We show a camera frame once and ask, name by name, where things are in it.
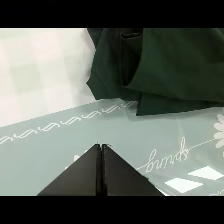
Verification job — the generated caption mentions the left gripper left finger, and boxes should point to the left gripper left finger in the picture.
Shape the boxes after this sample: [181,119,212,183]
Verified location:
[36,143,102,197]

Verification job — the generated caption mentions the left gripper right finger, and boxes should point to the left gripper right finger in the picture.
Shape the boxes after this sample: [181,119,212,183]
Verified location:
[100,143,165,197]

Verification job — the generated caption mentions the green shirt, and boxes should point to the green shirt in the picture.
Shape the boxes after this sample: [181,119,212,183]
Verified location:
[86,28,224,117]

